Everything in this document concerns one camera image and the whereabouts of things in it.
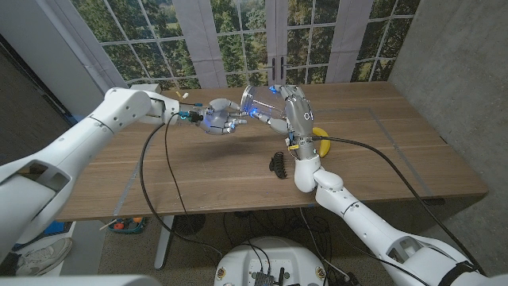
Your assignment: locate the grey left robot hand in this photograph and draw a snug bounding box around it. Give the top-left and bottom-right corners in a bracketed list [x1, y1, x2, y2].
[197, 98, 248, 136]

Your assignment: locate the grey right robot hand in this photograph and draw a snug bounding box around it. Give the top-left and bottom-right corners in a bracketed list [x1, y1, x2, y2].
[249, 84, 317, 141]

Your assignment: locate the clear glass jar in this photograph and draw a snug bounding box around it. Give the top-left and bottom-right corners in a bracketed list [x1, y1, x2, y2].
[240, 84, 289, 122]

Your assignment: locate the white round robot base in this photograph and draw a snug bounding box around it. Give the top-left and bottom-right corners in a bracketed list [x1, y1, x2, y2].
[214, 237, 329, 286]

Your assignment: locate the yellow toy banana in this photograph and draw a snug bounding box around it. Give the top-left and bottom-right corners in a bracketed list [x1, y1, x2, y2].
[312, 126, 332, 159]

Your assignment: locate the black hair clip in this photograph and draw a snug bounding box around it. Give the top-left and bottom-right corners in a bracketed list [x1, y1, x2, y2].
[268, 151, 288, 180]

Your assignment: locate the white power strip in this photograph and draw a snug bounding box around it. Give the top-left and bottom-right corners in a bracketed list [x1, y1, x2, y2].
[130, 83, 162, 95]

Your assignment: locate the printed window backdrop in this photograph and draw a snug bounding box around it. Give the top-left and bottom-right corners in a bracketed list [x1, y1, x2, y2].
[35, 0, 421, 91]

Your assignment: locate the black round fan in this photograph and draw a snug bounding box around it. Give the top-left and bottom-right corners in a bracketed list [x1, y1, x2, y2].
[173, 213, 206, 238]

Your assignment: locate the white table leg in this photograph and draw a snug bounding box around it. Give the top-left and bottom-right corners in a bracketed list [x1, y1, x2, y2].
[153, 215, 175, 271]

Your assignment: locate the basket of colourful toys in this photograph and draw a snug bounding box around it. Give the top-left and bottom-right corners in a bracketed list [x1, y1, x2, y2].
[107, 216, 146, 235]

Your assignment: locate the blue and black pad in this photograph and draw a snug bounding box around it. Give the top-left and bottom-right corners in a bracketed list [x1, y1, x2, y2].
[43, 220, 67, 236]

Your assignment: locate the white robot torso edge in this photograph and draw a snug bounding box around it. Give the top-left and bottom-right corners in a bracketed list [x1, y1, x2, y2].
[0, 274, 162, 286]

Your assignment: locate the white sneaker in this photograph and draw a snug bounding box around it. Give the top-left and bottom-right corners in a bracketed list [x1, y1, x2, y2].
[15, 237, 74, 277]

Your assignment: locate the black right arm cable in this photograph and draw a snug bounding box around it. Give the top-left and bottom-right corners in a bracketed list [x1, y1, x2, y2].
[311, 134, 487, 277]

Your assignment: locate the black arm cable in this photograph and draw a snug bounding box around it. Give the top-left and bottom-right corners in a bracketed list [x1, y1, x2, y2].
[311, 134, 487, 277]
[138, 113, 223, 259]

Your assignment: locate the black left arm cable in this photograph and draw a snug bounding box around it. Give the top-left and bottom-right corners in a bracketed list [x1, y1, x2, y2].
[138, 113, 223, 259]

